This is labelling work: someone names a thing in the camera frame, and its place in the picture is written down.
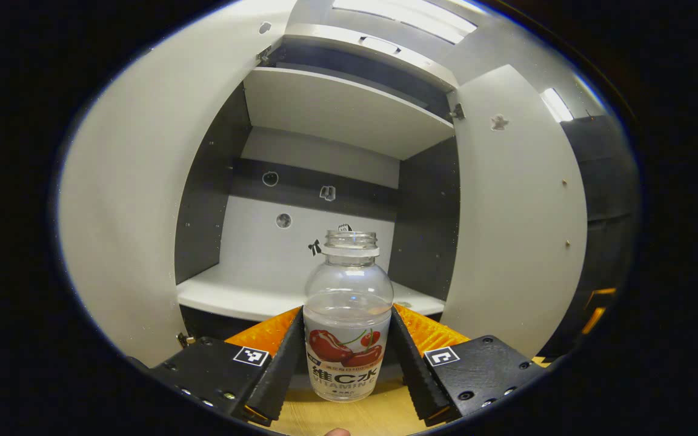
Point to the small ceiling light panel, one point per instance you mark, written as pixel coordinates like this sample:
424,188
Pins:
556,106

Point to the white cabinet door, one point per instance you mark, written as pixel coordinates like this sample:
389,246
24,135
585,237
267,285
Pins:
518,230
131,200

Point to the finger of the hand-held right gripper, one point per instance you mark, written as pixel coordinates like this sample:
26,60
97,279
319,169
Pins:
602,292
593,321

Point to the white cabinet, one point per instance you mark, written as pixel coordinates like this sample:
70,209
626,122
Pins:
337,103

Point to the clear bottle with red label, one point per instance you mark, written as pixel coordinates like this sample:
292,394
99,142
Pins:
349,315

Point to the large ceiling light panel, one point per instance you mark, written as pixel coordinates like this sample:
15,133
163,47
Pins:
409,18

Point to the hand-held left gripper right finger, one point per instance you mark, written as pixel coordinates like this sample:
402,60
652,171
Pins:
412,369

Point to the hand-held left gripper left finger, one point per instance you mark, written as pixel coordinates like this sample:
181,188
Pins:
279,369

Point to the black backdrop cloth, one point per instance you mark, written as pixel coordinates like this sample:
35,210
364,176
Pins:
609,181

